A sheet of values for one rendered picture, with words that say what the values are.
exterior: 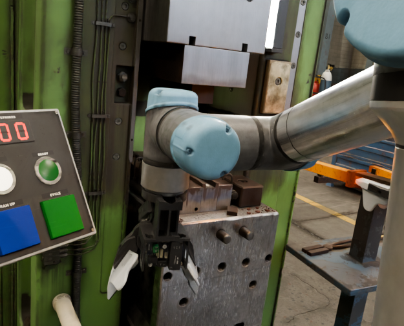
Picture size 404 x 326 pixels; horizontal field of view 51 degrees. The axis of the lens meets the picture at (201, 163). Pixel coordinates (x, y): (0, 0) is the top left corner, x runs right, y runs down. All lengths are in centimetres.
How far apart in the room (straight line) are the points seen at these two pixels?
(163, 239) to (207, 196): 57
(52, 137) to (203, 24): 46
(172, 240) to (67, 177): 34
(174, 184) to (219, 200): 61
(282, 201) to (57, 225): 94
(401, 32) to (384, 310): 14
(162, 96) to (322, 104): 23
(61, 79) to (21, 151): 30
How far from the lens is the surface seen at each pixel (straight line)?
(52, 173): 89
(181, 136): 50
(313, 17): 152
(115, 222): 126
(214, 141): 49
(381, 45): 20
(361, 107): 44
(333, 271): 136
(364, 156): 507
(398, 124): 22
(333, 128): 47
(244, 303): 137
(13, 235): 82
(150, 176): 62
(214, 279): 125
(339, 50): 1039
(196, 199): 118
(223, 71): 113
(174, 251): 65
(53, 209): 86
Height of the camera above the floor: 134
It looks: 14 degrees down
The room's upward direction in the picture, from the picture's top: 6 degrees clockwise
